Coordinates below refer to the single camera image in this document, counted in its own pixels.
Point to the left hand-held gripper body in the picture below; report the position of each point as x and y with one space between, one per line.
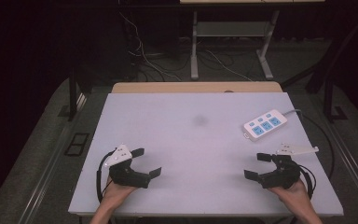
118 157

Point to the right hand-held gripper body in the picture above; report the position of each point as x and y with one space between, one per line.
284 174

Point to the white power strip blue sockets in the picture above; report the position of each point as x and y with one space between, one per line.
265 125

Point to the person's right hand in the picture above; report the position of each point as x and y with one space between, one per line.
293 195

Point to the person's left hand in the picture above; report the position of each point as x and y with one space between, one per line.
116 193

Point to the wooden table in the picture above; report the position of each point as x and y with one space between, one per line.
195 87

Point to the black metal stand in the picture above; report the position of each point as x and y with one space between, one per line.
328 96

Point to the black rectangular floor frame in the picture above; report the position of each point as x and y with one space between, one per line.
77 144

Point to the metal floor rail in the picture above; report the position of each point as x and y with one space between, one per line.
352 165
51 165

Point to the grey metal desk frame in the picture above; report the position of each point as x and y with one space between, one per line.
231 29

